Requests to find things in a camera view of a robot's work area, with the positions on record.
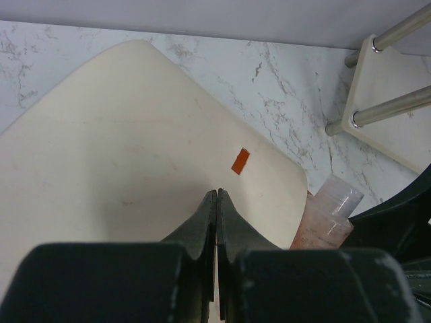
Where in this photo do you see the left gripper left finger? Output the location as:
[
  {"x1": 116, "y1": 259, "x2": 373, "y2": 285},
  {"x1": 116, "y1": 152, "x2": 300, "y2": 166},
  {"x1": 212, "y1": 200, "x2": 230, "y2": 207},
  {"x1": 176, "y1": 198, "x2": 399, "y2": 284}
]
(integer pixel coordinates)
[{"x1": 1, "y1": 191, "x2": 216, "y2": 322}]

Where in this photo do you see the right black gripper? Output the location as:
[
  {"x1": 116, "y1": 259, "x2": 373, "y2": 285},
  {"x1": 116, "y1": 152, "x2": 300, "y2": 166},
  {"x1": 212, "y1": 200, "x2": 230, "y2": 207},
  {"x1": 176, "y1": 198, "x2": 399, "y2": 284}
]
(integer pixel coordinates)
[{"x1": 346, "y1": 168, "x2": 430, "y2": 322}]

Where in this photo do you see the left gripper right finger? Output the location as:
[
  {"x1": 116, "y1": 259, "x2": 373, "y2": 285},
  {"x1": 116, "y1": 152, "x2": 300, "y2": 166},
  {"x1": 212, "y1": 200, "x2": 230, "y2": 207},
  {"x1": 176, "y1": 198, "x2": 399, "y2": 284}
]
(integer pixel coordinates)
[{"x1": 217, "y1": 190, "x2": 423, "y2": 322}]

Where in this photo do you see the clear frosted bottle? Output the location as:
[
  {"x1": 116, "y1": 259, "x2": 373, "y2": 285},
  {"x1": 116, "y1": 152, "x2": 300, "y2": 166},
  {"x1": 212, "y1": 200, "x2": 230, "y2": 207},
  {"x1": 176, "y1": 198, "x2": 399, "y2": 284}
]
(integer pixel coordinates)
[{"x1": 290, "y1": 175, "x2": 364, "y2": 250}]

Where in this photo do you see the cream drawer organizer shell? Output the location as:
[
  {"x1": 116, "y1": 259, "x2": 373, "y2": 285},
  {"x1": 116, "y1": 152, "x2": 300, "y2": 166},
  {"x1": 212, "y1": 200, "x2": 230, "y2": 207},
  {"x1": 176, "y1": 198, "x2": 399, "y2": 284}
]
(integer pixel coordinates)
[{"x1": 0, "y1": 39, "x2": 308, "y2": 250}]

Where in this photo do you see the cream two-tier shelf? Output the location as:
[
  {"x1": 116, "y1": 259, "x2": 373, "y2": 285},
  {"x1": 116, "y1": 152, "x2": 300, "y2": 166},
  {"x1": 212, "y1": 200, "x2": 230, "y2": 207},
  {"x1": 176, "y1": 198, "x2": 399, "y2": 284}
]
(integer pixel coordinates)
[{"x1": 325, "y1": 5, "x2": 430, "y2": 174}]

